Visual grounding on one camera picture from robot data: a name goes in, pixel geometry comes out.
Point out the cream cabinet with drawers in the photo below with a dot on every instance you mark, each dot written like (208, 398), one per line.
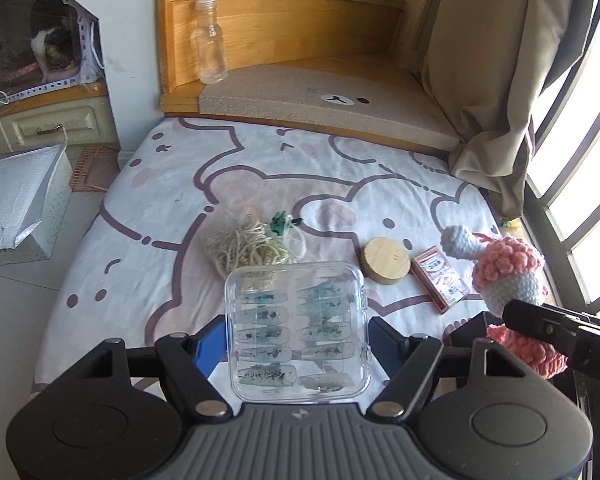
(45, 120)

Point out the round wooden lid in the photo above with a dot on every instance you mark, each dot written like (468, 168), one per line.
(386, 261)

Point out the red playing card box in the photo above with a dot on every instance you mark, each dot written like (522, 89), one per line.
(440, 280)

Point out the black window bars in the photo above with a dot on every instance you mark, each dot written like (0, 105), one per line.
(570, 160)

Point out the beige curtain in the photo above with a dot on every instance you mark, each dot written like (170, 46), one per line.
(485, 85)

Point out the pink plastic basket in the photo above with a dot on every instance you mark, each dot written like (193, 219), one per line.
(95, 170)

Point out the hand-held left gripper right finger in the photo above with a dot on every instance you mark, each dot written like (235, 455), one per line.
(386, 346)

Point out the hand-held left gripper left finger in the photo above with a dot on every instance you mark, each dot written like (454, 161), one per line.
(207, 350)

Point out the mesh bag of rubber bands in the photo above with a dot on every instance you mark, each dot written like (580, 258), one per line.
(245, 250)

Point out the clear glass bottle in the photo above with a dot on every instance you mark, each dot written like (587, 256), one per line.
(209, 50)

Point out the white bubble mailer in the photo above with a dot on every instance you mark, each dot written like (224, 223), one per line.
(15, 195)

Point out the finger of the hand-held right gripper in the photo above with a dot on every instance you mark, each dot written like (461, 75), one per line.
(540, 322)

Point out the black and white cat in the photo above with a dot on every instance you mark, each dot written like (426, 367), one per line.
(50, 45)

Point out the cartoon printed bedsheet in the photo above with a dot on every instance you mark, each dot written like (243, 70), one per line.
(155, 220)

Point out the clear plastic nail tip box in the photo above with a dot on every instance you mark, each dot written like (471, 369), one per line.
(300, 330)

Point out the wooden steps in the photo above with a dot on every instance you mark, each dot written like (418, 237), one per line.
(280, 35)

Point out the pink crochet doll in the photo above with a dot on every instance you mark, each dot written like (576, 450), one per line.
(505, 270)

